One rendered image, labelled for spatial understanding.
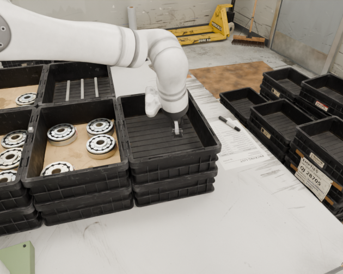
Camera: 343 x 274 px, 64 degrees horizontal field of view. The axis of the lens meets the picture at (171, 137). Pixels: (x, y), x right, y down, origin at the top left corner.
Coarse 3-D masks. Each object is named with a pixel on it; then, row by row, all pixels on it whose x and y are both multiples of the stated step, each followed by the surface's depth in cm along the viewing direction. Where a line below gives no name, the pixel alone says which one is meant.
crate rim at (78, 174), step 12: (36, 120) 100; (120, 120) 97; (120, 132) 92; (120, 144) 87; (24, 168) 79; (96, 168) 79; (108, 168) 79; (120, 168) 80; (24, 180) 75; (36, 180) 75; (48, 180) 76; (60, 180) 78
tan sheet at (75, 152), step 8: (112, 120) 114; (80, 128) 110; (80, 136) 106; (88, 136) 106; (112, 136) 106; (48, 144) 102; (72, 144) 102; (80, 144) 102; (48, 152) 99; (56, 152) 99; (64, 152) 99; (72, 152) 99; (80, 152) 99; (48, 160) 96; (56, 160) 96; (64, 160) 96; (72, 160) 96; (80, 160) 96; (88, 160) 96; (96, 160) 96; (104, 160) 96; (112, 160) 96; (80, 168) 93
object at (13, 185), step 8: (0, 112) 101; (8, 112) 101; (16, 112) 102; (32, 112) 101; (32, 120) 97; (24, 144) 87; (24, 152) 84; (24, 160) 81; (16, 176) 76; (0, 184) 74; (8, 184) 74; (16, 184) 75; (0, 192) 75
